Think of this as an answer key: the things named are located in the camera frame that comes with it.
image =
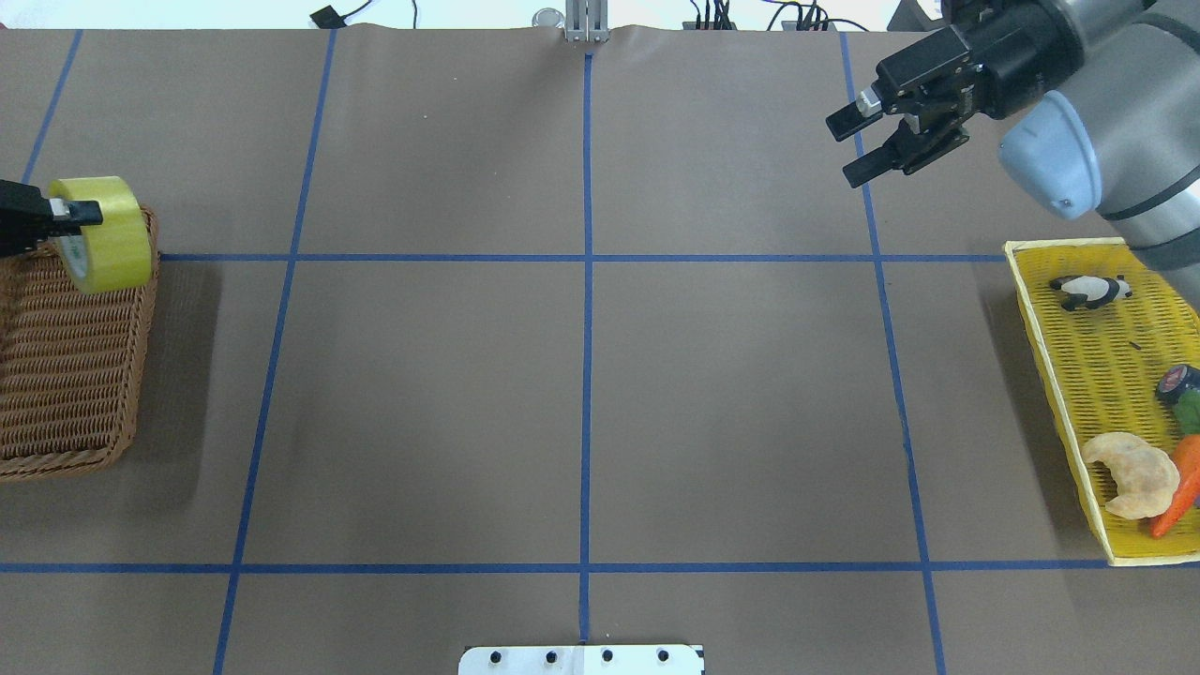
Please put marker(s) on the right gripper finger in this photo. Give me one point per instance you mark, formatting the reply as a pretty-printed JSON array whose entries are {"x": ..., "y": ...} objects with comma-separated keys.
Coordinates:
[
  {"x": 862, "y": 111},
  {"x": 869, "y": 166}
]

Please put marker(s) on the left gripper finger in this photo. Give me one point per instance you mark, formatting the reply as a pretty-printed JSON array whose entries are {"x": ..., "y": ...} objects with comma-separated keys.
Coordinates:
[{"x": 68, "y": 217}]

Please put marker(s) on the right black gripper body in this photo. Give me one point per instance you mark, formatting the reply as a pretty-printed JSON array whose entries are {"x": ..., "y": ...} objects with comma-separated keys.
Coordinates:
[{"x": 1020, "y": 54}]

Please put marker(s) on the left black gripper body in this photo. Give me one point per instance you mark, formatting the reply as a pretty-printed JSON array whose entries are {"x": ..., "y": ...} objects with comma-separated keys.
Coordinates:
[{"x": 21, "y": 217}]

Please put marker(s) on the yellow tape roll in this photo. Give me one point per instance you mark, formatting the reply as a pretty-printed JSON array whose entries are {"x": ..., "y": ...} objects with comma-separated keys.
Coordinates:
[{"x": 117, "y": 253}]

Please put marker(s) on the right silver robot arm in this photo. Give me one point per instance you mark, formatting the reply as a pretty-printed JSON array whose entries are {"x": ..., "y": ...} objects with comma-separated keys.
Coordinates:
[{"x": 1107, "y": 93}]

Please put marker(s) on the brown wicker basket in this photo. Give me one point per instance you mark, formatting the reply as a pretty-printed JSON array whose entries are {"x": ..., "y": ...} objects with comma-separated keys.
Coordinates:
[{"x": 72, "y": 368}]

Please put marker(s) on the yellow plastic basket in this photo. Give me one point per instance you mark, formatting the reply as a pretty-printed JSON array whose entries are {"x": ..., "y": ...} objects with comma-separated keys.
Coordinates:
[{"x": 1099, "y": 369}]

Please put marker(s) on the black usb hub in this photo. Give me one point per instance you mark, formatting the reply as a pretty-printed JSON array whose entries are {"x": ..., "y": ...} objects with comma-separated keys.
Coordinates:
[{"x": 710, "y": 16}]

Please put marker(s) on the panda figurine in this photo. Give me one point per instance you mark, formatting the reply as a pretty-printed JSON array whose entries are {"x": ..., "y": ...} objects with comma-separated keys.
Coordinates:
[{"x": 1089, "y": 291}]

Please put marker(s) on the croissant toy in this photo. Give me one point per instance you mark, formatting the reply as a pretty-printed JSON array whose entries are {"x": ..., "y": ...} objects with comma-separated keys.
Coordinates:
[{"x": 1146, "y": 477}]

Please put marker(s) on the orange carrot toy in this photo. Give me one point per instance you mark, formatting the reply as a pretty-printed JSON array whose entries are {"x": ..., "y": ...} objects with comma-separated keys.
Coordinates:
[{"x": 1186, "y": 461}]

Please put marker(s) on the aluminium frame post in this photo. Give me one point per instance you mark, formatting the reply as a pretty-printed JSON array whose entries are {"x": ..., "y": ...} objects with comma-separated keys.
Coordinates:
[{"x": 586, "y": 21}]

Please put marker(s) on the white pedestal column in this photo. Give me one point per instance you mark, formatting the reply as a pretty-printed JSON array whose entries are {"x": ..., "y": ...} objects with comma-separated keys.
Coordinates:
[{"x": 584, "y": 659}]

